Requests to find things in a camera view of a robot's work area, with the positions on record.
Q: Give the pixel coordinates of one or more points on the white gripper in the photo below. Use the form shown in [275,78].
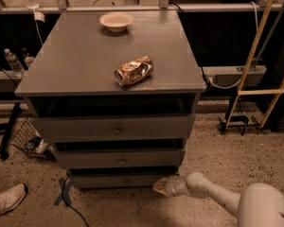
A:
[172,185]

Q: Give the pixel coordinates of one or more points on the grey bottom drawer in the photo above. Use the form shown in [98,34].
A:
[110,181]

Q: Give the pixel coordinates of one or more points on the grey drawer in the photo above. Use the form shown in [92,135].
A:
[119,158]
[113,128]
[110,181]

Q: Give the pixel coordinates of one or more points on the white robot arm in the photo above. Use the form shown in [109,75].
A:
[258,205]

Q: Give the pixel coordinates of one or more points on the grey top drawer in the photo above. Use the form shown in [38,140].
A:
[113,128]

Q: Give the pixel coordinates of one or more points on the grey middle drawer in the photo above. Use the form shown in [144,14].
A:
[119,158]

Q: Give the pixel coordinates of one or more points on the grey wooden drawer cabinet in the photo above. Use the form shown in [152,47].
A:
[74,76]

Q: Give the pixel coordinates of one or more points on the crushed orange soda can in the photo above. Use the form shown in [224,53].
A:
[131,72]

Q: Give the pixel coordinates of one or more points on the white sneaker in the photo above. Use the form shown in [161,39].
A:
[12,197]

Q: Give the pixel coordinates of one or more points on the black metal leg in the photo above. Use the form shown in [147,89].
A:
[4,143]

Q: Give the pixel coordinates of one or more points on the white paper bowl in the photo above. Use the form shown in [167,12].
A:
[116,21]

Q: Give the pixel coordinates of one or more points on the dark small bottle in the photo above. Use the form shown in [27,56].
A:
[27,57]

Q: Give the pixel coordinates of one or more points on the clear plastic water bottle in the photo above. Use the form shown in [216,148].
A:
[14,63]

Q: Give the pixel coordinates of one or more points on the black wire basket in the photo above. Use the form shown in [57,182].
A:
[29,141]

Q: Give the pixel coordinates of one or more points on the yellow wooden ladder frame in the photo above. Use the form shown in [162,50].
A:
[251,60]

